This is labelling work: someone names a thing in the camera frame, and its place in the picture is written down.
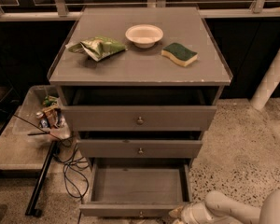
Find grey top drawer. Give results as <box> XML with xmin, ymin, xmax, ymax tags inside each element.
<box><xmin>61</xmin><ymin>87</ymin><xmax>217</xmax><ymax>131</ymax></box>

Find snack packages in bin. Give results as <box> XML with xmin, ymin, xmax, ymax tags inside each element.
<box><xmin>35</xmin><ymin>95</ymin><xmax>65</xmax><ymax>129</ymax></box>

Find green chip bag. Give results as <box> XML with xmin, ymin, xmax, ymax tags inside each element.
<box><xmin>65</xmin><ymin>35</ymin><xmax>128</xmax><ymax>62</ymax></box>

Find white diagonal pole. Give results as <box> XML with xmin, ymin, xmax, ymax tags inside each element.
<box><xmin>250</xmin><ymin>48</ymin><xmax>280</xmax><ymax>110</ymax></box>

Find black cable on floor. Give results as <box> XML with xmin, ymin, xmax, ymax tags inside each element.
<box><xmin>52</xmin><ymin>135</ymin><xmax>91</xmax><ymax>224</ymax></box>

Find grey drawer cabinet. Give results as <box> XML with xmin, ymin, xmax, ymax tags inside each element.
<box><xmin>47</xmin><ymin>6</ymin><xmax>234</xmax><ymax>170</ymax></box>

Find grey bottom drawer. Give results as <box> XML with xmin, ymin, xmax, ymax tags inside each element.
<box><xmin>80</xmin><ymin>158</ymin><xmax>192</xmax><ymax>217</ymax></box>

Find grey drawer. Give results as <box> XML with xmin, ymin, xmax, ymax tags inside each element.
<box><xmin>61</xmin><ymin>87</ymin><xmax>217</xmax><ymax>131</ymax></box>
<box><xmin>77</xmin><ymin>131</ymin><xmax>203</xmax><ymax>158</ymax></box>
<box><xmin>80</xmin><ymin>158</ymin><xmax>192</xmax><ymax>217</ymax></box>

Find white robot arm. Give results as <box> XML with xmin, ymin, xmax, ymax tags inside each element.
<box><xmin>169</xmin><ymin>189</ymin><xmax>280</xmax><ymax>224</ymax></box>

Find grey middle drawer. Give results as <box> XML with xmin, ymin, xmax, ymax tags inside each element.
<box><xmin>77</xmin><ymin>131</ymin><xmax>203</xmax><ymax>158</ymax></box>

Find white bowl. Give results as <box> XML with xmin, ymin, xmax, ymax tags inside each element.
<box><xmin>125</xmin><ymin>24</ymin><xmax>163</xmax><ymax>49</ymax></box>

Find metal window railing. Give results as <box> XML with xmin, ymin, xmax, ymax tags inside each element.
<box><xmin>0</xmin><ymin>0</ymin><xmax>280</xmax><ymax>22</ymax></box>

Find green yellow sponge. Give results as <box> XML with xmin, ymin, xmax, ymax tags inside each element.
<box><xmin>161</xmin><ymin>43</ymin><xmax>198</xmax><ymax>67</ymax></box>

